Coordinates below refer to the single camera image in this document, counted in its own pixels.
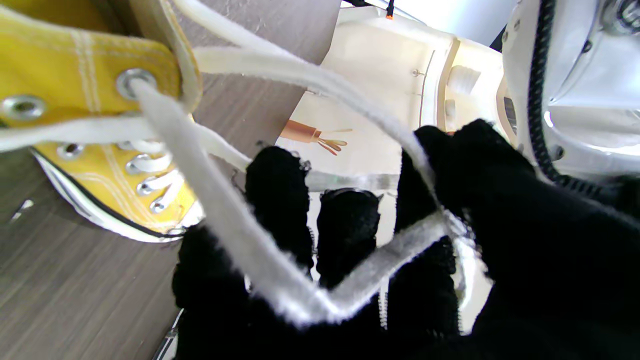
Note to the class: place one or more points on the orange sneaker with laces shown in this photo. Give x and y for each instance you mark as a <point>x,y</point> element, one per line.
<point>225,210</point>

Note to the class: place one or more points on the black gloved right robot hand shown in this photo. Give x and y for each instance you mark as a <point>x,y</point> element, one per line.
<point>525,260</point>

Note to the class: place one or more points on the yellow canvas sneaker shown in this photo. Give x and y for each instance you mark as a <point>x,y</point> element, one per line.
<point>50,60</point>

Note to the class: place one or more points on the wooden wall shelf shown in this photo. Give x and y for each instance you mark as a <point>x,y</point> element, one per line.
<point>442,90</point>

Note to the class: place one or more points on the terracotta pot with wooden utensils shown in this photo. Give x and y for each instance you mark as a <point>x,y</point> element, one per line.
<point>300,131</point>

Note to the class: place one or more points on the metal tap fixture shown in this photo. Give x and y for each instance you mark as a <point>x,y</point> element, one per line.
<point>417,73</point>

